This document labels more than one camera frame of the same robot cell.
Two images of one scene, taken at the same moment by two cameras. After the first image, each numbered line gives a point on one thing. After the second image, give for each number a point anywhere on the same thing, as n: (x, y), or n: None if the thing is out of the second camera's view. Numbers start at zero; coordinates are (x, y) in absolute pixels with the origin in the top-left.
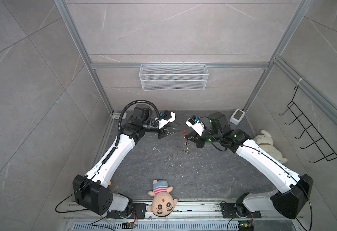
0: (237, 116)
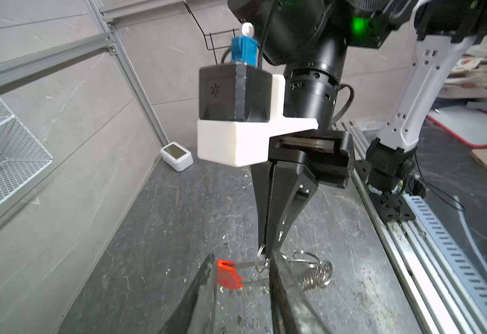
0: (177, 156)
